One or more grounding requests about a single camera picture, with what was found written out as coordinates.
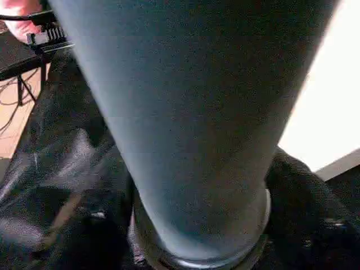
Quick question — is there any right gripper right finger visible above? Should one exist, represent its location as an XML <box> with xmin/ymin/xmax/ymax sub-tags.
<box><xmin>264</xmin><ymin>146</ymin><xmax>360</xmax><ymax>270</ymax></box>

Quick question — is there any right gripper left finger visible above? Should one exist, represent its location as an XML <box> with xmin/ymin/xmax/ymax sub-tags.
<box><xmin>33</xmin><ymin>179</ymin><xmax>136</xmax><ymax>270</ymax></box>

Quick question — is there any white plastic table top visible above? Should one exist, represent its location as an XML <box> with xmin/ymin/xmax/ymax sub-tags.
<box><xmin>277</xmin><ymin>0</ymin><xmax>360</xmax><ymax>183</ymax></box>

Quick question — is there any white plastic table leg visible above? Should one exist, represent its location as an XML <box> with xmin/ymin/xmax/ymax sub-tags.
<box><xmin>47</xmin><ymin>0</ymin><xmax>343</xmax><ymax>268</ymax></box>

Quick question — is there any black plastic mat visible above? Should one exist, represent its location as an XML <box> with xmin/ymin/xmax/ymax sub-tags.
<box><xmin>0</xmin><ymin>47</ymin><xmax>360</xmax><ymax>270</ymax></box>

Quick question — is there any black flat stand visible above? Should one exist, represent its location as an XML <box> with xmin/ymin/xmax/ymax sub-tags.
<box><xmin>0</xmin><ymin>35</ymin><xmax>50</xmax><ymax>106</ymax></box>

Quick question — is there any black ribbed device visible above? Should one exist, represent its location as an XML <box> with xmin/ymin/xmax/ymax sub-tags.
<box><xmin>26</xmin><ymin>10</ymin><xmax>75</xmax><ymax>55</ymax></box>

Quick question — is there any pink blurred object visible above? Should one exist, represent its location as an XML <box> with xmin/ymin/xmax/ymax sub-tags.
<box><xmin>4</xmin><ymin>0</ymin><xmax>43</xmax><ymax>35</ymax></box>

